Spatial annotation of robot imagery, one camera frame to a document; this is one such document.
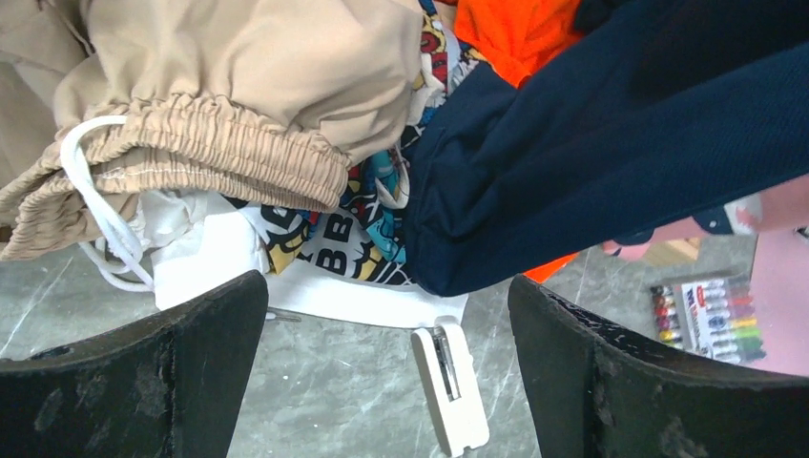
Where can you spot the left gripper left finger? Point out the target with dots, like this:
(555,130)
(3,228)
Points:
(168,385)

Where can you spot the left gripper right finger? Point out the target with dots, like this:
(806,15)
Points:
(598,389)

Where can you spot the navy blue shorts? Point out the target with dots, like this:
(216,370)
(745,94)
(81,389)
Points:
(668,109)

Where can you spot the colourful patterned shorts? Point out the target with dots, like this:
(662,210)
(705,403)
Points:
(379,208)

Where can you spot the pink shark print shorts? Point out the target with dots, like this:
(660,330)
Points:
(784,206)

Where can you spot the beige shorts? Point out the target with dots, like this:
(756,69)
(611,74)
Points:
(266,101)

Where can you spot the marker pen set box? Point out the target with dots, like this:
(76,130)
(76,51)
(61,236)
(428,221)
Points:
(713,318)

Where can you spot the white plastic clip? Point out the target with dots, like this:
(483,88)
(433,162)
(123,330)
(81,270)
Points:
(450,385)

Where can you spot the wooden clothes rack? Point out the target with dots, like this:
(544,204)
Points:
(672,252)

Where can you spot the pink clipboard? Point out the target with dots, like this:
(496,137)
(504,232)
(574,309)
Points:
(779,285)

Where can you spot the orange garment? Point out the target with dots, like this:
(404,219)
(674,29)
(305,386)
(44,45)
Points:
(512,38)

